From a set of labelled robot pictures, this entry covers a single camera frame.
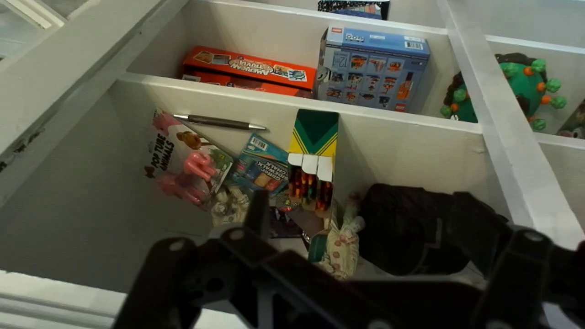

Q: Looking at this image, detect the green yellow crayon box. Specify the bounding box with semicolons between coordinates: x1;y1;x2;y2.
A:
284;107;341;213

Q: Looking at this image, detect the white glass cabinet door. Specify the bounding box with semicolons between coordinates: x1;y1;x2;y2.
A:
0;0;87;69

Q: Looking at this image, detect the patterned fabric doll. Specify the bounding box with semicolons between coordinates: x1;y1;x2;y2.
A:
308;198;368;281

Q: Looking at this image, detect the white floral packet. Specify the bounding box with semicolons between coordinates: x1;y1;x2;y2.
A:
208;180;259;228

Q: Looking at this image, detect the pink toy package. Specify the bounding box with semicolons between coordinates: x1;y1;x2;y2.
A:
142;107;235;206

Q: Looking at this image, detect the green toy package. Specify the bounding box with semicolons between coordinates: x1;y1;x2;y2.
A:
438;50;568;133

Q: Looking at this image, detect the white shelf cabinet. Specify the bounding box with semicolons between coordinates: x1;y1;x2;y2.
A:
0;0;585;329

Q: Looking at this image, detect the blue toy brick box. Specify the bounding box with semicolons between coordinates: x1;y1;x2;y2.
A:
314;23;432;114

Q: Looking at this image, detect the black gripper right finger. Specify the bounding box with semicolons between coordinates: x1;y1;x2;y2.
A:
449;187;585;329

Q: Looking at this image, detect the black flat packet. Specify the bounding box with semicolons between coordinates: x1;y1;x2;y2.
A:
315;0;392;21

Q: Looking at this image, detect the orange flat box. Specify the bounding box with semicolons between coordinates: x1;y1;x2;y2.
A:
178;43;319;98

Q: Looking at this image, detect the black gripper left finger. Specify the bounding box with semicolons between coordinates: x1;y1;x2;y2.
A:
111;187;317;329

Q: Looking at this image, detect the blue card packet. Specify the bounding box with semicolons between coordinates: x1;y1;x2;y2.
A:
228;131;294;197

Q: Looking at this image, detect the black fabric bag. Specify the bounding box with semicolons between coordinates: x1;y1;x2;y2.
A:
356;182;507;277

